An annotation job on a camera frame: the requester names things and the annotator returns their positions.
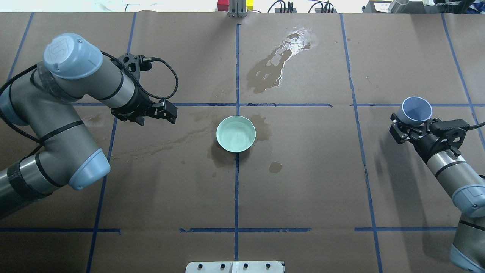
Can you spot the blue plastic cup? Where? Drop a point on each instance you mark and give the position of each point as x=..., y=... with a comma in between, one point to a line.
x=414, y=111

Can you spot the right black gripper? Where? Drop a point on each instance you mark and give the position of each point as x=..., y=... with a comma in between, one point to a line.
x=426, y=146

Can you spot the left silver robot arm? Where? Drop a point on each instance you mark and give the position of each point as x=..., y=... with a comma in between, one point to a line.
x=39, y=104

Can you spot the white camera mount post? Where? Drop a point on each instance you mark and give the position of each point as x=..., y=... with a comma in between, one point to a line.
x=270, y=266

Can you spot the steel cylinder weight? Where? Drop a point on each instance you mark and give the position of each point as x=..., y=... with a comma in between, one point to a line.
x=398, y=6

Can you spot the aluminium frame post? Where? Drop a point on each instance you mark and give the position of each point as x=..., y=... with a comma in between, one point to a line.
x=237, y=9

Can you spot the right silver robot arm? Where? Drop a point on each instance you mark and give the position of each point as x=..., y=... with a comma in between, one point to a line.
x=466, y=189

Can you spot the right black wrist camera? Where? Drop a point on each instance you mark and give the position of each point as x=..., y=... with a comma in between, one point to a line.
x=450, y=135

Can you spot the yellow cube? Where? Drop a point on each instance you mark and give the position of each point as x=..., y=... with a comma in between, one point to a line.
x=249, y=5

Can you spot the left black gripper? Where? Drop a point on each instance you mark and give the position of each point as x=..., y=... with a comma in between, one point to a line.
x=139, y=105

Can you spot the green plastic bowl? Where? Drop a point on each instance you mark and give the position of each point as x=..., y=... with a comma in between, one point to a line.
x=236, y=134

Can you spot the red cube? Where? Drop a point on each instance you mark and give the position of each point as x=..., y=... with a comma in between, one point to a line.
x=223, y=5

